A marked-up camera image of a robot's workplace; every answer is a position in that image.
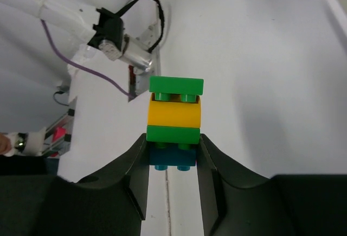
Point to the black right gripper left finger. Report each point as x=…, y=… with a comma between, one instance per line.
x=109, y=201

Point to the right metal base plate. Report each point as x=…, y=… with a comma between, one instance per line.
x=142, y=64

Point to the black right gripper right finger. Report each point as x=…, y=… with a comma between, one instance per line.
x=237, y=201

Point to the bee lego stack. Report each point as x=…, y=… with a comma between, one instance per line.
x=174, y=121

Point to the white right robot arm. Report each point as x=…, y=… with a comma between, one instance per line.
x=229, y=114

